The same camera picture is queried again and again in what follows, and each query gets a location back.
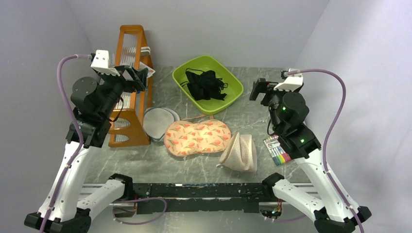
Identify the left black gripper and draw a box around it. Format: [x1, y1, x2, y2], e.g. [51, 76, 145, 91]
[98, 64, 149, 118]

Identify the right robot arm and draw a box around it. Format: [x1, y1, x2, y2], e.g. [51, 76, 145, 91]
[249, 78, 372, 233]

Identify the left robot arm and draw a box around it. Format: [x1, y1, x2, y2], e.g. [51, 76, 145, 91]
[24, 66, 148, 233]

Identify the beige mesh laundry bag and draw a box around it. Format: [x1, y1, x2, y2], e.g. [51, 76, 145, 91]
[216, 131, 258, 173]

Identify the black bra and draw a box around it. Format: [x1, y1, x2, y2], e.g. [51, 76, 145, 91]
[180, 68, 228, 101]

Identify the white packaged card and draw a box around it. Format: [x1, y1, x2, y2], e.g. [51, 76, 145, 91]
[138, 62, 155, 78]

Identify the white grey small case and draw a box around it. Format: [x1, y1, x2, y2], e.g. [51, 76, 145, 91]
[140, 46, 151, 56]

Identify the colour marker pack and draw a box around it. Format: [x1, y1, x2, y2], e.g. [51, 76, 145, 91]
[263, 135, 292, 166]

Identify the orange wooden rack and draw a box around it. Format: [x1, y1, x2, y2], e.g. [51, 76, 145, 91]
[108, 25, 154, 148]

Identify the green plastic basin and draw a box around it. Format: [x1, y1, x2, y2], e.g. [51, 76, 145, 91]
[172, 55, 243, 115]

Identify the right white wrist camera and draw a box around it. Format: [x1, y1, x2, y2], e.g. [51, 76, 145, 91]
[274, 69, 304, 92]

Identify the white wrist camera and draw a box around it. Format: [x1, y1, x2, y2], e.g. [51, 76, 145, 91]
[90, 50, 120, 76]
[274, 69, 304, 92]

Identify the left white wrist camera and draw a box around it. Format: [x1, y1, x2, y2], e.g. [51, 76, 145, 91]
[90, 50, 120, 76]

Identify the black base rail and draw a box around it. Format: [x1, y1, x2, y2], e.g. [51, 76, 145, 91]
[133, 183, 278, 214]

